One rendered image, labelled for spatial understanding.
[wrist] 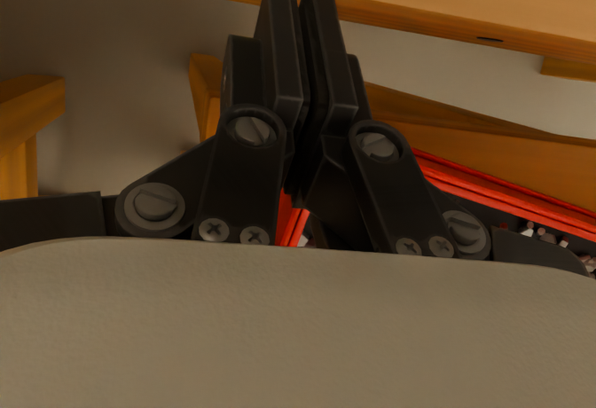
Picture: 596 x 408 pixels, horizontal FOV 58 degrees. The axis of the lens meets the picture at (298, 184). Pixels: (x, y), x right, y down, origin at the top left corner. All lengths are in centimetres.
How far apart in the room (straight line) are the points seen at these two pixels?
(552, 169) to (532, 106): 97
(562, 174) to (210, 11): 84
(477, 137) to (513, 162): 4
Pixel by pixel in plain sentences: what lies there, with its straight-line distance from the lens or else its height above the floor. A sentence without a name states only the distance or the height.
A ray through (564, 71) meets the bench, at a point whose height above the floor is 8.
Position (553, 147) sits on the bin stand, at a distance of 42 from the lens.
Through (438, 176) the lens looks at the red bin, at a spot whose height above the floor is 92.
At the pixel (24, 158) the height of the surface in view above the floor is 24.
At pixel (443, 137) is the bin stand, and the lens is 38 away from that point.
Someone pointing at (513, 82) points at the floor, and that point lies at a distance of 136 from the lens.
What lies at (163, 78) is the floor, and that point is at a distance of 113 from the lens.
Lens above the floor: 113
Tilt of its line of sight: 70 degrees down
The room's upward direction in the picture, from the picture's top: 143 degrees clockwise
